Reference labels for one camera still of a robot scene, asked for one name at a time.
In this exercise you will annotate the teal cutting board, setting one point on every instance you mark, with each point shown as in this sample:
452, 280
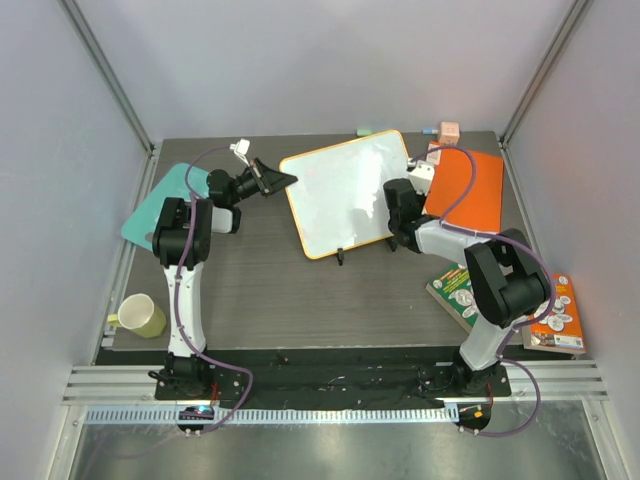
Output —
138, 229

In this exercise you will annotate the yellow framed whiteboard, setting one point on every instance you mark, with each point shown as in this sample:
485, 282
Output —
338, 202

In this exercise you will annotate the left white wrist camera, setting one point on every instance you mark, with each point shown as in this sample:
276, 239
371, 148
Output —
240, 149

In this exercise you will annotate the orange folder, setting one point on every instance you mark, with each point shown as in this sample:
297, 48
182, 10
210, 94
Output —
482, 207

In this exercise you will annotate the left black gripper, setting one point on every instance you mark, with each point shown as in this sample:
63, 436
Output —
271, 181

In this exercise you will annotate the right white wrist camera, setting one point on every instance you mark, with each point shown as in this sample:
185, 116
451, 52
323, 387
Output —
421, 174

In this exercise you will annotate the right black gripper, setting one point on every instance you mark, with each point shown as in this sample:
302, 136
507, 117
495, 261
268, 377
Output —
396, 189

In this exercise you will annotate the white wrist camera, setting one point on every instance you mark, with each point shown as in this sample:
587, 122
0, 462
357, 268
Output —
421, 174
240, 149

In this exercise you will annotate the orange book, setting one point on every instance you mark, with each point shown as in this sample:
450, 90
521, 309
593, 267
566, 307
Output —
561, 330

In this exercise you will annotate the pink cube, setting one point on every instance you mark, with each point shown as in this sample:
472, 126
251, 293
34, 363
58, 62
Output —
449, 133

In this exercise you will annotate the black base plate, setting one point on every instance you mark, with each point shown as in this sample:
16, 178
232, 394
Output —
332, 379

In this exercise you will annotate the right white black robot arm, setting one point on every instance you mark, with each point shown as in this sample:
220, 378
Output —
509, 281

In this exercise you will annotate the slotted grey cable duct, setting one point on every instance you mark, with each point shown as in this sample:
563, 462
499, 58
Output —
200, 415

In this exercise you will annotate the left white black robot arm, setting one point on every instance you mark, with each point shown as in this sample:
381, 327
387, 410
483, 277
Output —
181, 243

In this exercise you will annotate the green book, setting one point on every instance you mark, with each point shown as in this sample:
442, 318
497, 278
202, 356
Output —
452, 289

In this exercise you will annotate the pale yellow mug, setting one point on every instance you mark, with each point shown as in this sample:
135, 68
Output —
140, 315

